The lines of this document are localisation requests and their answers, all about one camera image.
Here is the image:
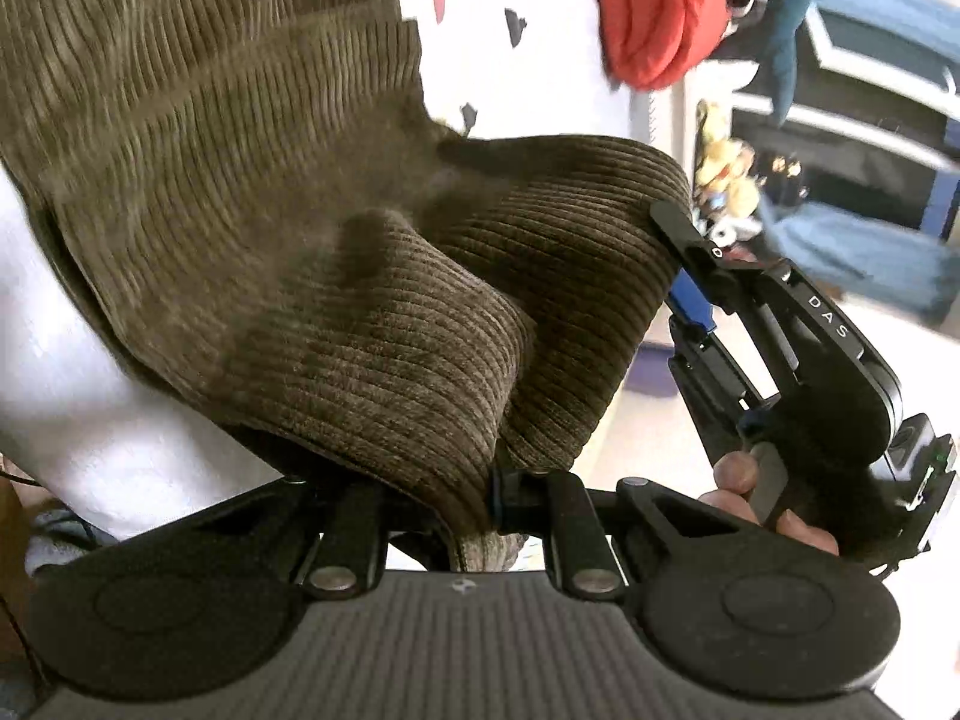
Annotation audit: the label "brown corduroy pants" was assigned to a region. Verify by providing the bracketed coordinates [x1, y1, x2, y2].
[2, 0, 688, 572]

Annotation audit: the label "person's right hand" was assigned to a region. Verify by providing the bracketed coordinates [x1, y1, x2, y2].
[696, 450, 842, 558]

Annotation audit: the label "yellow plush toy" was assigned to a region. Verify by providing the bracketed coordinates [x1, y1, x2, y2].
[693, 101, 760, 223]

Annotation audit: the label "folded red knit blanket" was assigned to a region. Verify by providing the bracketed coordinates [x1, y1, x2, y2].
[597, 0, 729, 91]

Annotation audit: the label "white deer print cloth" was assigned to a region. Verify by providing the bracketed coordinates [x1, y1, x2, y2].
[2, 0, 680, 539]

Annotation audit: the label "blue hanging cloth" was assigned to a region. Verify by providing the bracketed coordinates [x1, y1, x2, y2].
[765, 0, 958, 327]

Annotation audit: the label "dark teal garment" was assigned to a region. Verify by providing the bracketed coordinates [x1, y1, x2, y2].
[760, 0, 814, 127]

